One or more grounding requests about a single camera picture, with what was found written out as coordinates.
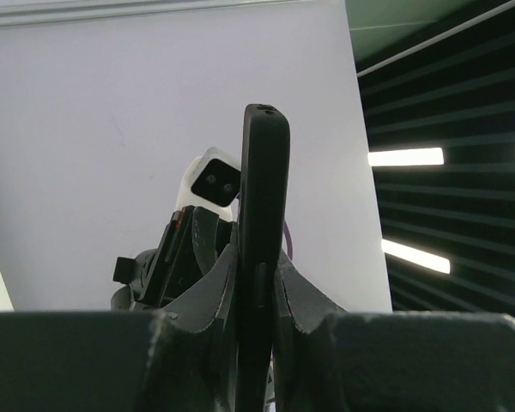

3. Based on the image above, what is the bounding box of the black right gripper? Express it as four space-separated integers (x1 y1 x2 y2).
111 206 233 310

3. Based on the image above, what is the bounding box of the ceiling light strip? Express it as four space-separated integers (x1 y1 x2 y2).
367 148 444 167
381 239 451 274

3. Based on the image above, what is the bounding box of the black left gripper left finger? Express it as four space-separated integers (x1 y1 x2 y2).
0 245 238 411

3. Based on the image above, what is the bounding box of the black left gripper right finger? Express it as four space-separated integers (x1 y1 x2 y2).
273 256 515 411

